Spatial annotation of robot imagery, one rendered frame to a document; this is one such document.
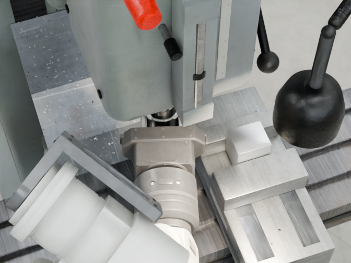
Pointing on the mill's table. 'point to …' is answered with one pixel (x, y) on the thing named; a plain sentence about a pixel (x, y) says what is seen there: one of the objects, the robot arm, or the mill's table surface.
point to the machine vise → (291, 248)
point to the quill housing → (154, 53)
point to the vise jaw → (259, 179)
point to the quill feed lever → (265, 64)
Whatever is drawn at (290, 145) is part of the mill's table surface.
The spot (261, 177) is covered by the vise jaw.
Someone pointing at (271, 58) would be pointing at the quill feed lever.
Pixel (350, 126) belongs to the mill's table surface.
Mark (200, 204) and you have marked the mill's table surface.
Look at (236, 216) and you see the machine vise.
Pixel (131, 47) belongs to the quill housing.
